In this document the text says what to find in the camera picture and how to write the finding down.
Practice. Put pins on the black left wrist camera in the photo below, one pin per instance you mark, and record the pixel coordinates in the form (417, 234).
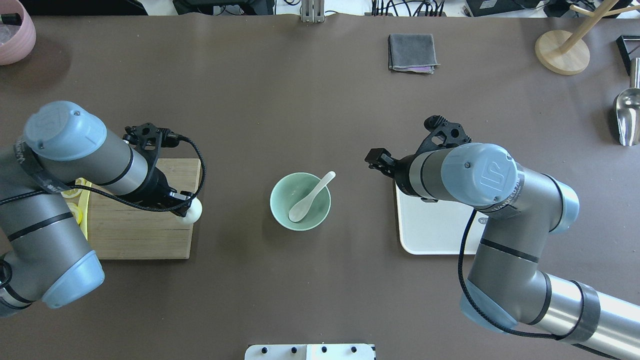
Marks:
(150, 137)

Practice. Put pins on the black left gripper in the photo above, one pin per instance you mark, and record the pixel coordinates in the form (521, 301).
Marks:
(161, 185)

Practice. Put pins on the bamboo cutting board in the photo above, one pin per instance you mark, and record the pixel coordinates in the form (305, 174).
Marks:
(119, 232)

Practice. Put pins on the white camera pole base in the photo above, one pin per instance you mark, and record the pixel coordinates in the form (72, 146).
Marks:
(312, 351)

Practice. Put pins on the lemon slice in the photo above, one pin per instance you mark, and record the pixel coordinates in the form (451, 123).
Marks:
(75, 191)

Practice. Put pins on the metal scoop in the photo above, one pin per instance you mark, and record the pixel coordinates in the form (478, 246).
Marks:
(627, 108)

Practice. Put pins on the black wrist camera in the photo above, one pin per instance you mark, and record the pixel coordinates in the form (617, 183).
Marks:
(443, 135)
(150, 137)

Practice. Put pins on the pink bowl with ice cubes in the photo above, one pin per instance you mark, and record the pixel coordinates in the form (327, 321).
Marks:
(17, 41)

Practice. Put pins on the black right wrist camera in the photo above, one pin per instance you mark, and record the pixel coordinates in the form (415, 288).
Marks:
(443, 135)

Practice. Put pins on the white ceramic spoon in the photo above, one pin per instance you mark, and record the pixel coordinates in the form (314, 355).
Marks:
(302, 208)

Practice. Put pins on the white steamed bun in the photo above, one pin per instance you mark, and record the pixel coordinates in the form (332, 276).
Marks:
(193, 214)

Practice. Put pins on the wooden stand with round base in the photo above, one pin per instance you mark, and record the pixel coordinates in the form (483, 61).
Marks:
(564, 52)

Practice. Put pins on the grey folded cloth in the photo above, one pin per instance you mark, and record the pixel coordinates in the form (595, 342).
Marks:
(412, 53)

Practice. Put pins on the stacked lemon slices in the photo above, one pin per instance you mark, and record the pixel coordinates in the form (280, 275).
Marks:
(76, 212)

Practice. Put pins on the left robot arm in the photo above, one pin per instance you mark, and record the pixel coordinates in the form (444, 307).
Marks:
(50, 258)

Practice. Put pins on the aluminium frame post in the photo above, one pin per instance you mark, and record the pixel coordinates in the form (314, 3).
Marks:
(312, 11)

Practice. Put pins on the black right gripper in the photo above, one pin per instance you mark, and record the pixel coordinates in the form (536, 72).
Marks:
(400, 167)

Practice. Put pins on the yellow plastic knife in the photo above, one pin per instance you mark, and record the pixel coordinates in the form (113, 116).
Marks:
(83, 205)

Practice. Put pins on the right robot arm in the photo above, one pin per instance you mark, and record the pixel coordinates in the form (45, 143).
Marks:
(505, 290)

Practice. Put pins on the cream plastic tray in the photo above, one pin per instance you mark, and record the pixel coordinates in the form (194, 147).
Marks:
(430, 228)

